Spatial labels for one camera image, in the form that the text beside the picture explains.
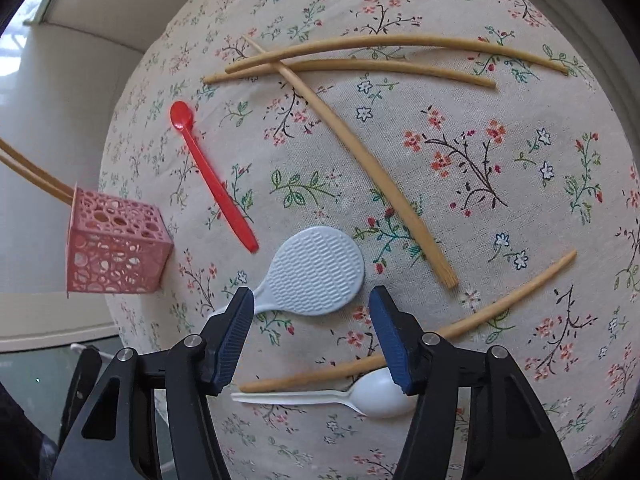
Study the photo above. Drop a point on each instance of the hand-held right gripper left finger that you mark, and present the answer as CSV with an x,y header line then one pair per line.
x,y
232,341

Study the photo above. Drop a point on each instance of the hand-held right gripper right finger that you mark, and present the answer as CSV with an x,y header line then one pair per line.
x,y
390,341

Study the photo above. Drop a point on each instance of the white plastic spoon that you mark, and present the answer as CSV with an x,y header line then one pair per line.
x,y
380,395

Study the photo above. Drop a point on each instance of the wooden chopstick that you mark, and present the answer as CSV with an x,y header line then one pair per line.
x,y
35,180
425,39
350,63
35,165
310,375
436,257

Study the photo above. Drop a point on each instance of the pale rice paddle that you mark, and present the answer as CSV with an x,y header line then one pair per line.
x,y
315,270

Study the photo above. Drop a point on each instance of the pink perforated basket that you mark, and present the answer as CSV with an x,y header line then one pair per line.
x,y
115,260

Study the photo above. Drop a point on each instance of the red plastic spoon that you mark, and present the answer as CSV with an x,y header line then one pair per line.
x,y
212,175

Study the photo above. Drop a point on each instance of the floral tablecloth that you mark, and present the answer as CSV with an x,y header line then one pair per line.
x,y
525,220

